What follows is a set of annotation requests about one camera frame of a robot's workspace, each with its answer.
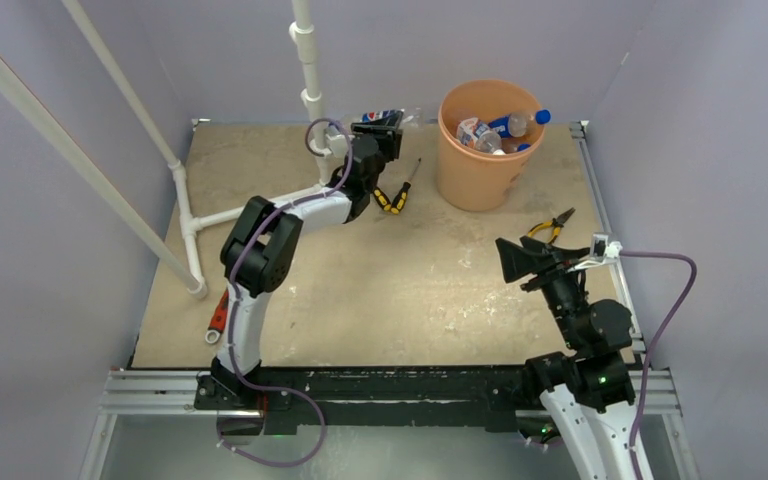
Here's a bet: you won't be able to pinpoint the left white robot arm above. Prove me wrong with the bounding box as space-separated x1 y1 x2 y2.
194 110 404 410

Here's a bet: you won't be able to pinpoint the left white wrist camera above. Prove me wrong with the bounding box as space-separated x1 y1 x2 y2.
324 127 353 160

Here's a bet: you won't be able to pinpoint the aluminium frame rail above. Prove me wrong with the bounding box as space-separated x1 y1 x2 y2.
566 121 681 419

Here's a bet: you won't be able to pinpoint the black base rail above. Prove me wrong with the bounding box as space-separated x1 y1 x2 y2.
194 363 545 435

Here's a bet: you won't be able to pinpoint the orange plastic bin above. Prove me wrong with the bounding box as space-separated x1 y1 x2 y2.
436 79 547 212

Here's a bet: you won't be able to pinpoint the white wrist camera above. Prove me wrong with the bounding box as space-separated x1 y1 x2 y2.
324 127 353 160
570 232 623 272

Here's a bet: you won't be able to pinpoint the yellow handled pliers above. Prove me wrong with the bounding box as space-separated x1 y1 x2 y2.
527 207 576 245

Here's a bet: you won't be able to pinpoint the right yellow black screwdriver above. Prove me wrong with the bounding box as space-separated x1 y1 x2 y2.
390 158 422 214

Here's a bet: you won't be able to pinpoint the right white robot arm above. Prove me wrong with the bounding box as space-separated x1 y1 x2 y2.
495 233 653 479

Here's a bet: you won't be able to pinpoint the red handled adjustable wrench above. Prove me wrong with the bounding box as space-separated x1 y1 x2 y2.
204 290 229 345

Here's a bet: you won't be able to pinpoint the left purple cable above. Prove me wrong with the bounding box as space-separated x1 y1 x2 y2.
214 117 355 469

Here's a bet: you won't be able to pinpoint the left yellow black screwdriver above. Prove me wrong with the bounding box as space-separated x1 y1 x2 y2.
373 188 392 212

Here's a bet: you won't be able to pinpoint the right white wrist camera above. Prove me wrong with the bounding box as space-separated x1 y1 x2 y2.
570 232 623 272

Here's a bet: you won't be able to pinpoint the small blue label bottle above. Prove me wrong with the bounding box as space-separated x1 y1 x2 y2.
455 117 505 155

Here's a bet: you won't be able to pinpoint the white PVC pipe frame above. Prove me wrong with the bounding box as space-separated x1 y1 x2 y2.
0 1 335 299

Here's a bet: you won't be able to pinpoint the yellow black screwdriver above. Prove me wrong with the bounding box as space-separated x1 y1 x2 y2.
373 188 392 212
390 158 422 214

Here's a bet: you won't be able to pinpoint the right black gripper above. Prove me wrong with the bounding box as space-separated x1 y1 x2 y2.
496 234 591 347

